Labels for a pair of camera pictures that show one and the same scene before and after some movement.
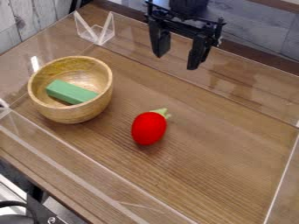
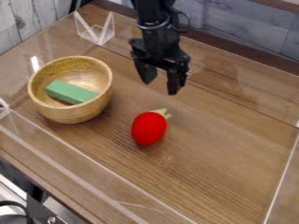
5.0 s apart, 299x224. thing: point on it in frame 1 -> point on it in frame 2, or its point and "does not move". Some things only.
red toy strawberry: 149,127 does not move
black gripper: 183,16 -> 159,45
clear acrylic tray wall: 104,194 does not move
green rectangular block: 68,92 does not move
